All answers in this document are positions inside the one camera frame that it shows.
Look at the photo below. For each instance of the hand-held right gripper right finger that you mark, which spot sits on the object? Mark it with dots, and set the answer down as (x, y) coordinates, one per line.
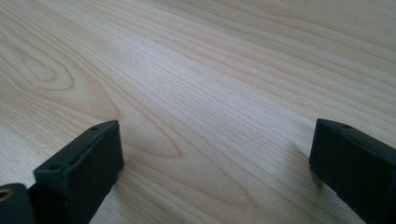
(355, 161)

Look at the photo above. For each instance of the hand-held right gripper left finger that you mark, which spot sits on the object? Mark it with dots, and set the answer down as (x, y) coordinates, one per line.
(84, 168)

